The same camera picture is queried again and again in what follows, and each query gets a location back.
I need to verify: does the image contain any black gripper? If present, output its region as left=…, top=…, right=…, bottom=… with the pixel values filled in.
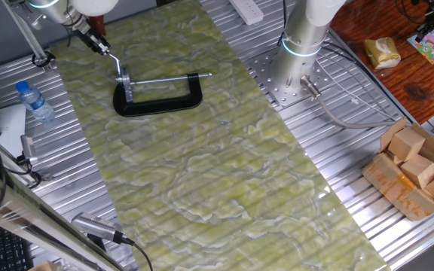
left=73, top=26, right=112, bottom=56

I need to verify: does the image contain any black C-clamp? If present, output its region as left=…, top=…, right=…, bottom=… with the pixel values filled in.
left=112, top=72, right=213, bottom=118

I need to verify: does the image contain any thin aluminium profile bar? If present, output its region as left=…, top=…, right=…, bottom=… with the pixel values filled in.
left=1, top=0, right=54, bottom=73

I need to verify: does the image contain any clear water bottle blue label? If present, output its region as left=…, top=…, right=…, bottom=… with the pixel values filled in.
left=15, top=80, right=57, bottom=124

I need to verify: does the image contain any white paper sheet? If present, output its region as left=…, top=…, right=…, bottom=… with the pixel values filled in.
left=0, top=104, right=27, bottom=159

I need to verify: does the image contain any white power strip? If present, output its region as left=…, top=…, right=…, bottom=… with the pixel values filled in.
left=228, top=0, right=265, bottom=26

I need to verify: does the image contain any green marble pattern mat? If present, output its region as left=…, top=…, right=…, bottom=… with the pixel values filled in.
left=49, top=0, right=391, bottom=271

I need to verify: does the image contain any yellow wrapped package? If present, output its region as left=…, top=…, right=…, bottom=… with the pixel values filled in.
left=363, top=36, right=402, bottom=70

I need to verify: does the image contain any brown wooden desk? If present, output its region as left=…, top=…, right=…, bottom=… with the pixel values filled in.
left=329, top=0, right=434, bottom=125

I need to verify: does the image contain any cardboard box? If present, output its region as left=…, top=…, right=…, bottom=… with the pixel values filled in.
left=361, top=117, right=434, bottom=222

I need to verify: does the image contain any colourful cartoon card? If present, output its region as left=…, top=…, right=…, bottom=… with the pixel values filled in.
left=407, top=29, right=434, bottom=65

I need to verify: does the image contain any black cable loop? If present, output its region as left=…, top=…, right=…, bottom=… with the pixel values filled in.
left=31, top=50, right=57, bottom=69

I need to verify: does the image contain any silver camera on black mount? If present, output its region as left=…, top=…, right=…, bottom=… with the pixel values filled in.
left=16, top=134, right=39, bottom=166

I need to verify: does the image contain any perforated aluminium base plate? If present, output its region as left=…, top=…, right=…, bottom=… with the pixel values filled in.
left=245, top=44, right=357, bottom=108

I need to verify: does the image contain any silver ribbed camera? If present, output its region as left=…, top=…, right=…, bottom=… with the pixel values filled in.
left=71, top=212, right=135, bottom=246

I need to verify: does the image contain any wide aluminium frame beam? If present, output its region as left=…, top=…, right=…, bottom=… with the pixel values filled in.
left=0, top=161, right=127, bottom=271

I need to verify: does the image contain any black camera cable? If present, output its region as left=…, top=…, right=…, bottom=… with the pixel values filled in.
left=121, top=235, right=154, bottom=271

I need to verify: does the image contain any grey hose with metal connector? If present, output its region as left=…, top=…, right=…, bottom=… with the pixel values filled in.
left=300, top=75, right=397, bottom=129

